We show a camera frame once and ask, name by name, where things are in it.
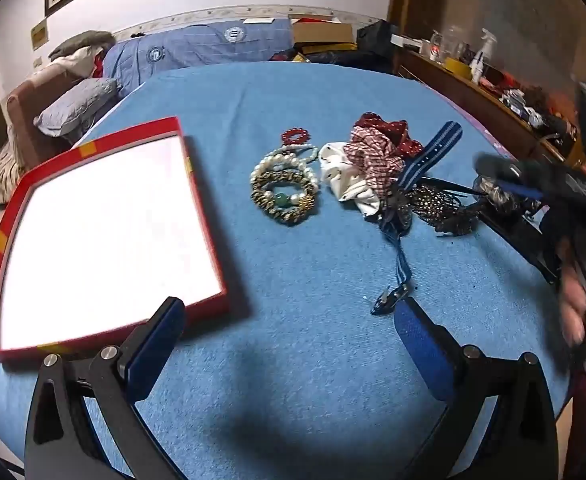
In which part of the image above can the black spiky hair claw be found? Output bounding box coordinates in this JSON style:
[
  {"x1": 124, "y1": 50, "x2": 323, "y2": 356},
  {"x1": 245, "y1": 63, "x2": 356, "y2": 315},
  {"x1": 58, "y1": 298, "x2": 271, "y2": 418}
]
[{"x1": 408, "y1": 177, "x2": 487, "y2": 236}]

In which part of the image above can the blue striped strap watch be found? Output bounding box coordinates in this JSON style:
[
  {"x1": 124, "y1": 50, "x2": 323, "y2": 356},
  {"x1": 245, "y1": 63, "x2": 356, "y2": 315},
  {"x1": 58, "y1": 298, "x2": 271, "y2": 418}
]
[{"x1": 370, "y1": 122, "x2": 463, "y2": 315}]

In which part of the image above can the dark red dotted scrunchie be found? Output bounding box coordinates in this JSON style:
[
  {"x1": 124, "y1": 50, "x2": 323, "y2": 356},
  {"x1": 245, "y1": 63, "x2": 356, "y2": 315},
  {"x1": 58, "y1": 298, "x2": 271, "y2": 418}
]
[{"x1": 356, "y1": 112, "x2": 423, "y2": 157}]

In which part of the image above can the red plaid scrunchie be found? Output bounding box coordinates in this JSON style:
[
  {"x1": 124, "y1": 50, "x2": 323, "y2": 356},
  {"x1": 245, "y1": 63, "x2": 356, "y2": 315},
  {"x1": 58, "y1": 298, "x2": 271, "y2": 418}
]
[{"x1": 344, "y1": 126, "x2": 406, "y2": 198}]

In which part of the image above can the white printed scrunchie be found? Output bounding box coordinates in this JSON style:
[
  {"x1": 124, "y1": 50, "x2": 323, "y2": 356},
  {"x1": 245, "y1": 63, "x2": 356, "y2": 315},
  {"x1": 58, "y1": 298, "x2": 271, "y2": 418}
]
[{"x1": 318, "y1": 142, "x2": 381, "y2": 218}]

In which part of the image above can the white pearl bracelet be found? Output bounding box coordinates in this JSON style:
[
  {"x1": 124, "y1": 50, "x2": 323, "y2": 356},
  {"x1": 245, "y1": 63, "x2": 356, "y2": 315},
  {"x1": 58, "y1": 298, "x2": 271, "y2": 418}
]
[{"x1": 250, "y1": 149, "x2": 321, "y2": 206}]

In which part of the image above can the black grey sheer scrunchie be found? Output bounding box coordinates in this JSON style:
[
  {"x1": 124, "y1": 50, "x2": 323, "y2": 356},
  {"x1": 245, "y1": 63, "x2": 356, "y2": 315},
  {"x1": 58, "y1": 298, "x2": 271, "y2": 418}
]
[{"x1": 473, "y1": 176, "x2": 542, "y2": 220}]

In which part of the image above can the leopard print scrunchie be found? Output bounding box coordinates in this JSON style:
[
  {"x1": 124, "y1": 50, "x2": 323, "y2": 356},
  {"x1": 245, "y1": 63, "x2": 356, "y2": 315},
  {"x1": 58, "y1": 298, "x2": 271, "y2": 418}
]
[{"x1": 250, "y1": 169, "x2": 319, "y2": 226}]

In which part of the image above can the person's right hand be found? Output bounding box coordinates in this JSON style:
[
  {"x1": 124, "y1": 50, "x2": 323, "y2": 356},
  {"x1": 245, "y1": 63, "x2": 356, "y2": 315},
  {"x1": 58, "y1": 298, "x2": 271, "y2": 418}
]
[{"x1": 558, "y1": 238, "x2": 586, "y2": 372}]

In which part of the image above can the wooden side shelf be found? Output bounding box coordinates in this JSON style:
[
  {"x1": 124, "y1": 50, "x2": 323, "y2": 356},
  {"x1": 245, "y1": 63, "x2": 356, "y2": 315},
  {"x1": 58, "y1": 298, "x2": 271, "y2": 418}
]
[{"x1": 394, "y1": 48, "x2": 586, "y2": 167}]

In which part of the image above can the white spray bottle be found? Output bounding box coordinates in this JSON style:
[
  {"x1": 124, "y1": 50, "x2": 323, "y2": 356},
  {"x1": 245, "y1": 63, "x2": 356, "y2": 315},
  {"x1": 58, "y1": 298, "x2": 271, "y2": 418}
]
[{"x1": 470, "y1": 28, "x2": 497, "y2": 84}]

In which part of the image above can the blue bed blanket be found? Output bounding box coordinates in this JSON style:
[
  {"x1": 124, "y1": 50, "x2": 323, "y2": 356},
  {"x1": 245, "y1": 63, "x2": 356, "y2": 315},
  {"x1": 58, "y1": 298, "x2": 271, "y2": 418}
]
[{"x1": 0, "y1": 60, "x2": 574, "y2": 480}]

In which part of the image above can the red tray white inside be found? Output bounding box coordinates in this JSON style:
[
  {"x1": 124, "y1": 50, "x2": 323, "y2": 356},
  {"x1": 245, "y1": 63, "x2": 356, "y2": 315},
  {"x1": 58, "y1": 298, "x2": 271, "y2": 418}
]
[{"x1": 0, "y1": 117, "x2": 229, "y2": 362}]

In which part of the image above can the black bag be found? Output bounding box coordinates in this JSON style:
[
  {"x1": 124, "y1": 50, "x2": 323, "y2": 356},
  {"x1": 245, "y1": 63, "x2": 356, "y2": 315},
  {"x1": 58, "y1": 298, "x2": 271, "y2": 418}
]
[{"x1": 357, "y1": 20, "x2": 398, "y2": 56}]

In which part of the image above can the patterned brown blanket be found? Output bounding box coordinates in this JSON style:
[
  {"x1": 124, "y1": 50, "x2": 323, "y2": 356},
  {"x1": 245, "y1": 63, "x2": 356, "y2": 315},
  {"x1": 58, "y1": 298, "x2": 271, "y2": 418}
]
[{"x1": 0, "y1": 142, "x2": 25, "y2": 206}]

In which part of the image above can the cardboard box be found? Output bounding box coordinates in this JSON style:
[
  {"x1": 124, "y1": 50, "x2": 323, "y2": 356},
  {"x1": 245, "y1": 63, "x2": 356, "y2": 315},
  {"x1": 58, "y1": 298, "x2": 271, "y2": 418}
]
[{"x1": 292, "y1": 21, "x2": 355, "y2": 44}]

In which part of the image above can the brown armchair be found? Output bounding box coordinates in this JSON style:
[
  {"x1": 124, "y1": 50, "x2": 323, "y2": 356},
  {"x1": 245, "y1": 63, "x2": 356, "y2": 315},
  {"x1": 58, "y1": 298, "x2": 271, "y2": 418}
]
[{"x1": 5, "y1": 65, "x2": 82, "y2": 170}]

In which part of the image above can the grey pillow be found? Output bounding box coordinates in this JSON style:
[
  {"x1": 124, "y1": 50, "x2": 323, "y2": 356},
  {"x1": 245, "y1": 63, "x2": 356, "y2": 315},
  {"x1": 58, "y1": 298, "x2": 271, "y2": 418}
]
[{"x1": 34, "y1": 78, "x2": 119, "y2": 143}]

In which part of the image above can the blue plaid folded quilt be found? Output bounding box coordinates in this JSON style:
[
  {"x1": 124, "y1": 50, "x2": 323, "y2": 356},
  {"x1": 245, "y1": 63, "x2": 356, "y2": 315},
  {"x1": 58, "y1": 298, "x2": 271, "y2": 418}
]
[{"x1": 103, "y1": 18, "x2": 293, "y2": 98}]

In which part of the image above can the grey clothes pile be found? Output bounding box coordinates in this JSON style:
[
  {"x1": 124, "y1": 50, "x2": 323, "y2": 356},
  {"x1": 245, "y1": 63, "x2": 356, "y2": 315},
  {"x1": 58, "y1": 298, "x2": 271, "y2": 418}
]
[{"x1": 49, "y1": 30, "x2": 116, "y2": 61}]

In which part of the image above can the pale green bead bracelet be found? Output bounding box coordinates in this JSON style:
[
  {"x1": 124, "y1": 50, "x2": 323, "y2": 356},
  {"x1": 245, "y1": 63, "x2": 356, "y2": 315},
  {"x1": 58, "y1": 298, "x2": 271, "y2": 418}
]
[{"x1": 278, "y1": 143, "x2": 320, "y2": 164}]

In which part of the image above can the red bead bracelet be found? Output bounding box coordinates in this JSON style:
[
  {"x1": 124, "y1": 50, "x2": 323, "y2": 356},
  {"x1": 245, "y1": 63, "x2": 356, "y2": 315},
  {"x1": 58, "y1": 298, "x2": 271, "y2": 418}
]
[{"x1": 280, "y1": 127, "x2": 312, "y2": 148}]

